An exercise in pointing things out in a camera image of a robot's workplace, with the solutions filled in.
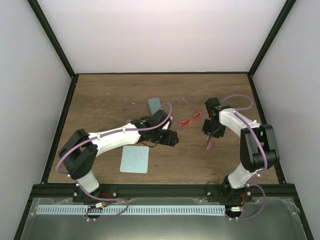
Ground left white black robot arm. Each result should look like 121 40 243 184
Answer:
56 109 179 202

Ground red sunglasses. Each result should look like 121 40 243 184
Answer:
176 98 202 127

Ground light blue slotted cable duct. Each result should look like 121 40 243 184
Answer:
35 204 226 216

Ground pink sunglasses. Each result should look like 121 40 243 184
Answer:
206 135 213 150

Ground closed blue-grey glasses case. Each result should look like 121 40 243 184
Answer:
147 97 162 115

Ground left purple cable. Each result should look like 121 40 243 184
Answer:
56 101 174 223

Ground left light blue cloth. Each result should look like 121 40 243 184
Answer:
120 145 149 174

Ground purple cable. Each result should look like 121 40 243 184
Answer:
56 101 174 223
221 93 267 222

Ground black aluminium frame rail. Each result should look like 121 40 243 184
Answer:
32 183 296 201

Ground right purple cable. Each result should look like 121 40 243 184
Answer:
221 93 267 222

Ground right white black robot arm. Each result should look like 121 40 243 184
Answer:
202 97 280 202

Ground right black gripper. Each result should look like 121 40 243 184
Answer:
202 119 226 139

